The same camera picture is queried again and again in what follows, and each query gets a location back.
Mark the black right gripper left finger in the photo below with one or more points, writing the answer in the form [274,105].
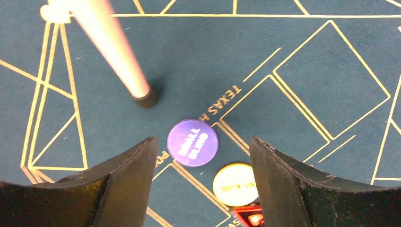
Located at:
[113,193]

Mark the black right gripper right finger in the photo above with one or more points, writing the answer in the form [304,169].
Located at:
[294,194]

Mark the red triangular dealer button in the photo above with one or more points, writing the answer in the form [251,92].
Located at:
[250,215]

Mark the yellow big blind button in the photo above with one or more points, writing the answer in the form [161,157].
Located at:
[234,185]

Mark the purple small blind button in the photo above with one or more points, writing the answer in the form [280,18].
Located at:
[192,142]

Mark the round dark poker mat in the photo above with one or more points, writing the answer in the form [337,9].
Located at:
[320,80]

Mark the pink music stand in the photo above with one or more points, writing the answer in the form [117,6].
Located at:
[96,19]

